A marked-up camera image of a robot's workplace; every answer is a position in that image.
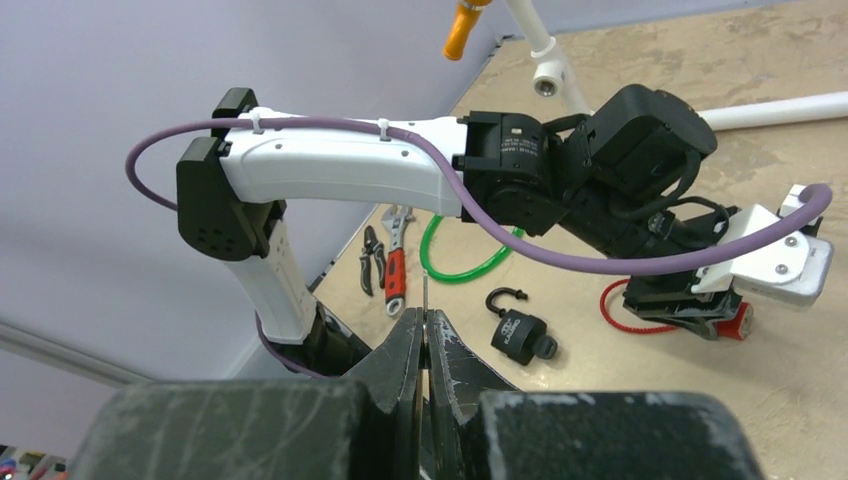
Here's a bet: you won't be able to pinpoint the black pliers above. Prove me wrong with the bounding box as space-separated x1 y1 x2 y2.
359 226 386 297

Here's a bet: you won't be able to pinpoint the red handled adjustable wrench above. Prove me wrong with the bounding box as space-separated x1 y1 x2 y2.
382 205 413 318

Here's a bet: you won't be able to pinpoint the red cable lock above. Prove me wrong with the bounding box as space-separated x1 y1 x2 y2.
598 279 755 341

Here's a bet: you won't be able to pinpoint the green cable lock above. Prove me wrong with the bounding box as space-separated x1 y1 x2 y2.
419 215 513 285

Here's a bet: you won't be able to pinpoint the black-headed key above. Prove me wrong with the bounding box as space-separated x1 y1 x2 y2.
532 335 559 360

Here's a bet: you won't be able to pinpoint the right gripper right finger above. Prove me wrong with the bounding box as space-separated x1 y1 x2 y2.
425 310 764 479

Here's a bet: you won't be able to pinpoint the orange tap valve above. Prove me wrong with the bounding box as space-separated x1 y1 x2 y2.
442 0 492 61

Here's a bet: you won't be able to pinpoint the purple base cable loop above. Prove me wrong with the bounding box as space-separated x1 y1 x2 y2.
254 314 326 380

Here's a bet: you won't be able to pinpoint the white PVC pipe frame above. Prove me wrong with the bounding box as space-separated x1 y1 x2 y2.
507 1 847 131

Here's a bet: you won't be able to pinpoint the black padlock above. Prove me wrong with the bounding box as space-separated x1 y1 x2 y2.
485 287 548 366

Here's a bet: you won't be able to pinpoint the small silver key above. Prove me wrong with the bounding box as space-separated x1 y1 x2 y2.
422 272 429 315

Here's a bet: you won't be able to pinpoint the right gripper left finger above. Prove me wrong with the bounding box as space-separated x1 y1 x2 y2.
70 308 423 479

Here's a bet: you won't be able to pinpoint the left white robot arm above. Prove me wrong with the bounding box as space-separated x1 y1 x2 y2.
176 85 742 377

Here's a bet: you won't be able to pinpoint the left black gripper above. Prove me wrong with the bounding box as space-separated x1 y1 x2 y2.
623 275 742 341

